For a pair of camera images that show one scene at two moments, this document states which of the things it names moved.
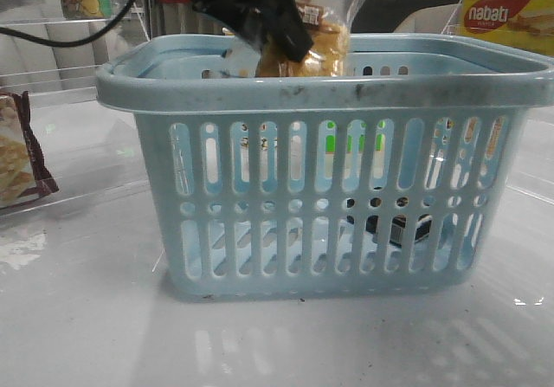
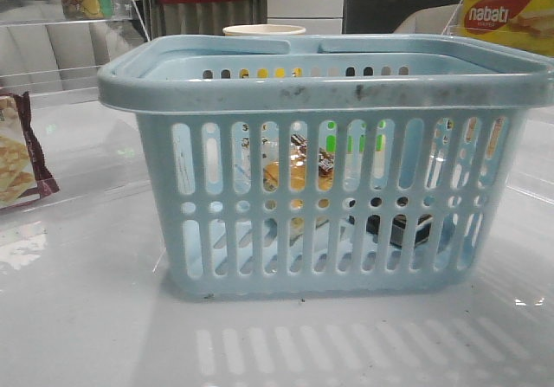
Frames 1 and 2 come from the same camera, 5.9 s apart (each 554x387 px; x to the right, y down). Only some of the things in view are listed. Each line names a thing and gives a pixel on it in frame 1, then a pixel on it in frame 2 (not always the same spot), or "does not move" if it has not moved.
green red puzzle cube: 331,139 does not move
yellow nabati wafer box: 518,14 does not move
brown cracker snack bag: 23,174 does not move
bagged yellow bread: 328,15 -> 299,172
